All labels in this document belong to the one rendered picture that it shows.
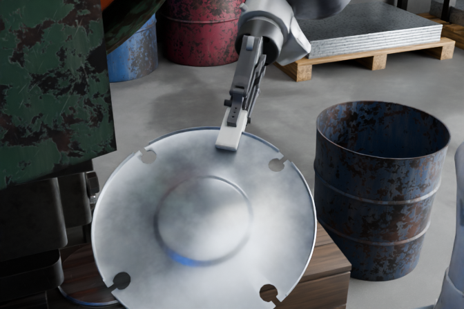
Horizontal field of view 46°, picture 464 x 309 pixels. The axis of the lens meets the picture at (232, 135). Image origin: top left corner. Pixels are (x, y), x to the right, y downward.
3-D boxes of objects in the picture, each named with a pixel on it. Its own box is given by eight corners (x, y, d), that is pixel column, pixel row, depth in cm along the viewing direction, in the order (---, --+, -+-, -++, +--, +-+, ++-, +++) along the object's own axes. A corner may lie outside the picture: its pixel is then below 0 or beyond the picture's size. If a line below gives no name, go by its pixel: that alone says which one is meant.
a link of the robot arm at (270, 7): (242, -12, 90) (234, 10, 87) (317, -2, 88) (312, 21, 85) (243, 43, 100) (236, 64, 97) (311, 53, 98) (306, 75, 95)
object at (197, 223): (52, 209, 73) (50, 206, 72) (220, 97, 83) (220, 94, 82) (179, 390, 60) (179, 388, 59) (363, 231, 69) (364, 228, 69)
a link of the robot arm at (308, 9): (338, -26, 83) (355, 24, 90) (349, -75, 91) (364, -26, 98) (233, -4, 92) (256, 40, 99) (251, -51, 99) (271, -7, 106)
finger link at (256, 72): (266, 60, 86) (266, 53, 85) (250, 112, 79) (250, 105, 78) (242, 56, 87) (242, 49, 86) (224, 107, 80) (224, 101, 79)
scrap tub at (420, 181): (380, 202, 222) (395, 93, 200) (451, 267, 187) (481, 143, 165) (286, 225, 208) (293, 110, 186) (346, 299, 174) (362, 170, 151)
